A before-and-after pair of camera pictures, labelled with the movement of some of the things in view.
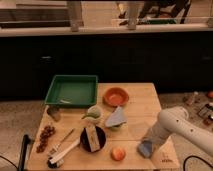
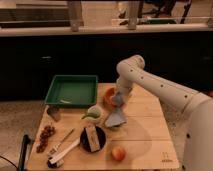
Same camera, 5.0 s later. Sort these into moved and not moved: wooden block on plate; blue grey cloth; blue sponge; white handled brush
Moved: blue sponge
Not moved: blue grey cloth; wooden block on plate; white handled brush
